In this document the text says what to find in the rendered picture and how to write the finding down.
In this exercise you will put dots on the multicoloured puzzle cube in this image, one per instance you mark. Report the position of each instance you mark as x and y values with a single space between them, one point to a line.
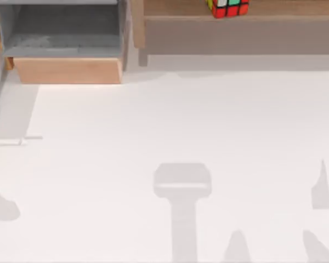
227 7

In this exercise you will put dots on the grey pierced drawer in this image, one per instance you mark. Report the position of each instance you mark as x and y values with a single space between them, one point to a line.
65 33

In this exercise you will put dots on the pale wooden drawer front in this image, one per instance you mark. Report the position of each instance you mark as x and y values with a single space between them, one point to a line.
67 70

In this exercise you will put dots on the wooden open shelf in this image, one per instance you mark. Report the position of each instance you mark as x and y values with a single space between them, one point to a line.
235 35

